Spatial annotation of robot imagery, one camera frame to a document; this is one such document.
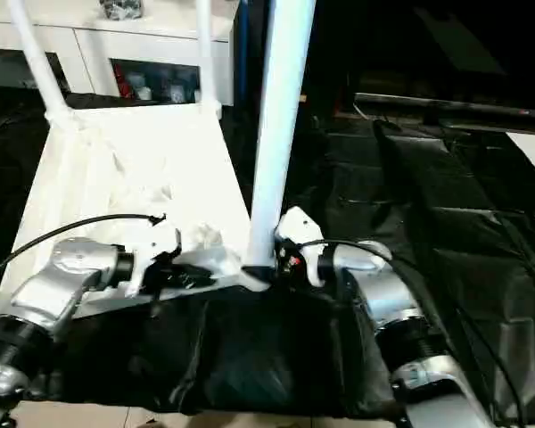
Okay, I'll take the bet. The white plastic table top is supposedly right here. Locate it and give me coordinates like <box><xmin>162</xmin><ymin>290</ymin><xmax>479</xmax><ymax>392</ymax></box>
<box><xmin>0</xmin><ymin>100</ymin><xmax>273</xmax><ymax>324</ymax></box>

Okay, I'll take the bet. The white plastic table leg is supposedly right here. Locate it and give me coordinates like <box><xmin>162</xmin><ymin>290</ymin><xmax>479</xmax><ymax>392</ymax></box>
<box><xmin>7</xmin><ymin>0</ymin><xmax>72</xmax><ymax>126</ymax></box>
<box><xmin>243</xmin><ymin>0</ymin><xmax>317</xmax><ymax>284</ymax></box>
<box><xmin>196</xmin><ymin>0</ymin><xmax>222</xmax><ymax>112</ymax></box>

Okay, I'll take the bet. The black plastic mat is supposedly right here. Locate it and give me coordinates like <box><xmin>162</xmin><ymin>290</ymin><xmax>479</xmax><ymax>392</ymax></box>
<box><xmin>0</xmin><ymin>89</ymin><xmax>535</xmax><ymax>420</ymax></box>

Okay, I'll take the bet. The small white jar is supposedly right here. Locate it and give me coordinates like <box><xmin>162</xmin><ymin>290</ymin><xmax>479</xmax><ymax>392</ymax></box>
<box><xmin>156</xmin><ymin>80</ymin><xmax>176</xmax><ymax>103</ymax></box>

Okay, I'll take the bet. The red bottle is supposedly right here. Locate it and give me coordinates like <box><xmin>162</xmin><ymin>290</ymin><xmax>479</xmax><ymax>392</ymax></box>
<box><xmin>115</xmin><ymin>68</ymin><xmax>131</xmax><ymax>97</ymax></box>

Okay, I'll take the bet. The black low shelf board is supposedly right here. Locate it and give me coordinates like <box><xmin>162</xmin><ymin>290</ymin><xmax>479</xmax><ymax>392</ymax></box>
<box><xmin>352</xmin><ymin>92</ymin><xmax>535</xmax><ymax>117</ymax></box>

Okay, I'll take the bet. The white sideboard cabinet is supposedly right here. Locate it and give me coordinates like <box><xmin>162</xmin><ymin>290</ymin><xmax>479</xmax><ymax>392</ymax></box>
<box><xmin>0</xmin><ymin>0</ymin><xmax>242</xmax><ymax>106</ymax></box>

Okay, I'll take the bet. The grey crumpled object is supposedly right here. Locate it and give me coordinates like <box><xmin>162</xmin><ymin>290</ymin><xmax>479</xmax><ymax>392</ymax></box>
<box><xmin>100</xmin><ymin>0</ymin><xmax>145</xmax><ymax>21</ymax></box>

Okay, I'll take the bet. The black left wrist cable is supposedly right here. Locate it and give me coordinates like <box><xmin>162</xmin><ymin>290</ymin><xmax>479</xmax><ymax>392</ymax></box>
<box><xmin>0</xmin><ymin>213</ymin><xmax>168</xmax><ymax>286</ymax></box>

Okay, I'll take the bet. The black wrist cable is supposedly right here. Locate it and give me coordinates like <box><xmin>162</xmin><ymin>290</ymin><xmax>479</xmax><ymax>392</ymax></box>
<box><xmin>0</xmin><ymin>213</ymin><xmax>168</xmax><ymax>286</ymax></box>
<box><xmin>299</xmin><ymin>236</ymin><xmax>518</xmax><ymax>420</ymax></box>

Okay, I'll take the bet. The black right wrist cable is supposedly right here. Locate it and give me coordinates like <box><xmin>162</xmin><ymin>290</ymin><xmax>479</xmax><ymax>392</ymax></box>
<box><xmin>299</xmin><ymin>236</ymin><xmax>518</xmax><ymax>420</ymax></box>

